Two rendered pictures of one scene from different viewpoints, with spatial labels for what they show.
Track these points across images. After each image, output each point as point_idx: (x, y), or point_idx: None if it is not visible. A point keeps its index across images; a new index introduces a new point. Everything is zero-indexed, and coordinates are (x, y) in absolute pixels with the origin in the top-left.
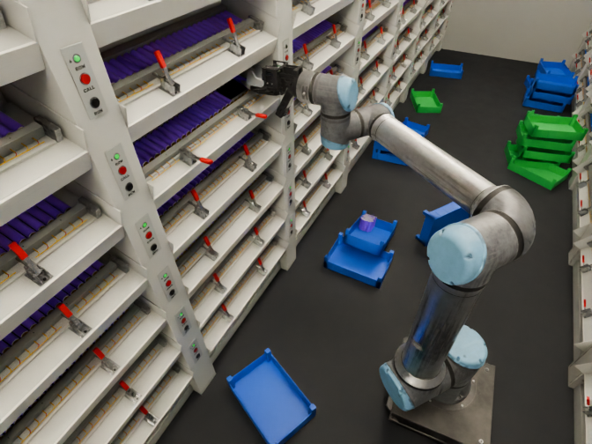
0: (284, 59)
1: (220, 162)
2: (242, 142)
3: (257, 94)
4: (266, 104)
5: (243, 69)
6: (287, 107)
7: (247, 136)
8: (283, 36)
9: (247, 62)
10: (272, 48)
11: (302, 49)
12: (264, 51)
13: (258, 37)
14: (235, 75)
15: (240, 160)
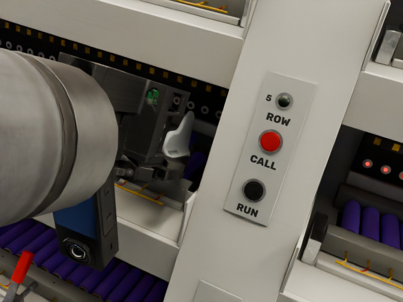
0: (256, 140)
1: (9, 247)
2: (96, 289)
3: (152, 189)
4: (120, 212)
5: (67, 30)
6: (62, 217)
7: (127, 298)
8: (281, 56)
9: (79, 15)
10: (216, 66)
11: None
12: (167, 42)
13: (203, 20)
14: (36, 24)
15: (34, 297)
